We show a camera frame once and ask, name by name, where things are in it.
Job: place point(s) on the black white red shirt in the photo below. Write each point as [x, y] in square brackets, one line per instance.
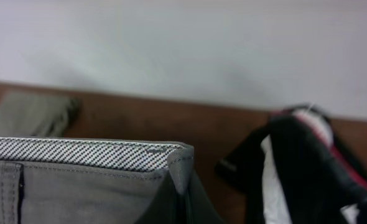
[295, 169]

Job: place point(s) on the grey shorts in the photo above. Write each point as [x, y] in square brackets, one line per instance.
[55, 180]

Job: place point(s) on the folded khaki shorts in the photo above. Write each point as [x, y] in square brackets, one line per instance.
[24, 113]

